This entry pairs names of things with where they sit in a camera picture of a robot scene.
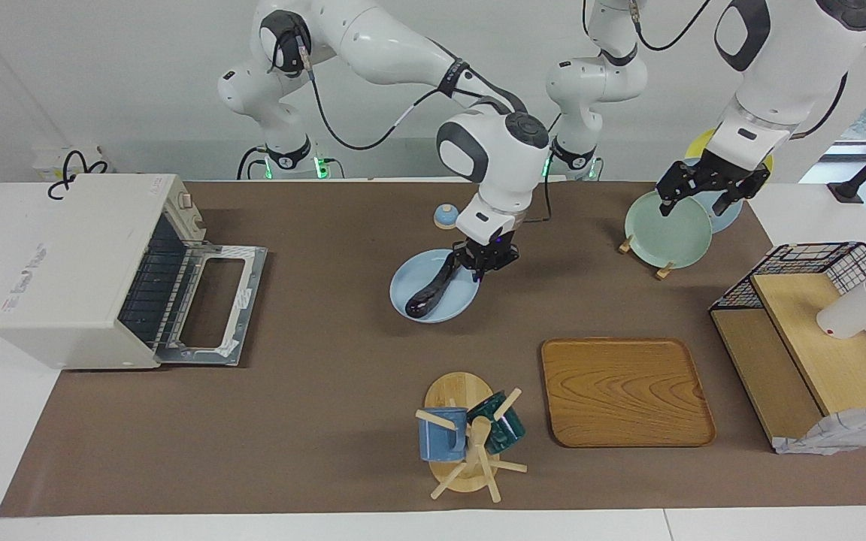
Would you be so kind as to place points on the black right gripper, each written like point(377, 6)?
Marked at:
point(487, 255)

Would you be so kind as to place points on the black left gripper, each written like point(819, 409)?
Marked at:
point(715, 173)

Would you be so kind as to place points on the light blue plate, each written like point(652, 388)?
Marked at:
point(455, 300)
point(730, 218)

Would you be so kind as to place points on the dark purple eggplant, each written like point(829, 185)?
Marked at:
point(429, 294)

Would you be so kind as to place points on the toaster oven glass door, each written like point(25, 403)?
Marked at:
point(252, 259)

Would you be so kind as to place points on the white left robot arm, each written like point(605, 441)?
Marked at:
point(779, 68)

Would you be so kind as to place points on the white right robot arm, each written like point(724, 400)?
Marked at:
point(395, 52)

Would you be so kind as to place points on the white toaster oven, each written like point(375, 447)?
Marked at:
point(65, 263)

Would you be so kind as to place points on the light green plate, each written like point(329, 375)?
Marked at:
point(666, 233)

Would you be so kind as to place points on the yellow plate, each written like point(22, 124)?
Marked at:
point(700, 143)

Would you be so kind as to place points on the wooden plate rack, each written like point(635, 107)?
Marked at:
point(662, 272)

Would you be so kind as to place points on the wooden mug tree stand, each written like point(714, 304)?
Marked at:
point(463, 391)

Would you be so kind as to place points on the dark green mug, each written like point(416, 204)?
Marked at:
point(504, 428)

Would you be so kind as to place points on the blue mug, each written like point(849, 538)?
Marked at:
point(440, 439)

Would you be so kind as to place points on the white cup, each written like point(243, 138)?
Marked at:
point(854, 312)

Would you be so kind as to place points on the rectangular wooden tray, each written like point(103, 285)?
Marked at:
point(625, 394)

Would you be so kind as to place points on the large brown table mat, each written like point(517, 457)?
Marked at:
point(328, 421)

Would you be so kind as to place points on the wooden two-tier shelf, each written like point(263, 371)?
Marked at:
point(831, 361)

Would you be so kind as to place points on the grey white patterned cloth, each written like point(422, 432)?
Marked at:
point(839, 436)

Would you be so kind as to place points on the white power box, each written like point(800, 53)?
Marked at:
point(46, 161)

